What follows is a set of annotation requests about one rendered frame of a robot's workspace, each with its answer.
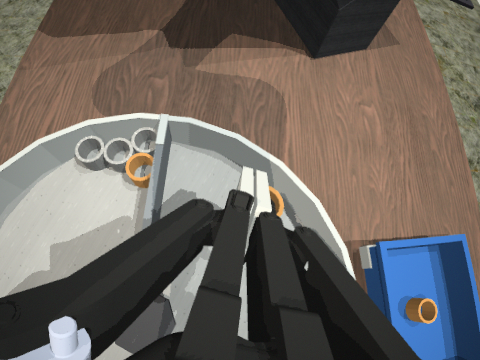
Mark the grey metal ring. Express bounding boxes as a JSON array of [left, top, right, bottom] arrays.
[[103, 138, 136, 173], [131, 127, 158, 158], [75, 136, 109, 171]]

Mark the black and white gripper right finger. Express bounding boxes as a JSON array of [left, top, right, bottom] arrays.
[[244, 170, 422, 360]]

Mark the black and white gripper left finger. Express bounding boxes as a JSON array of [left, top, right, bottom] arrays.
[[0, 166, 254, 360]]

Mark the blue plastic crate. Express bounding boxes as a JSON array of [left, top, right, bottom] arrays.
[[359, 234, 480, 360]]

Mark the bronze bushing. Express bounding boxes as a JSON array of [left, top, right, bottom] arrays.
[[269, 186, 284, 217], [405, 298, 437, 324], [126, 153, 153, 188]]

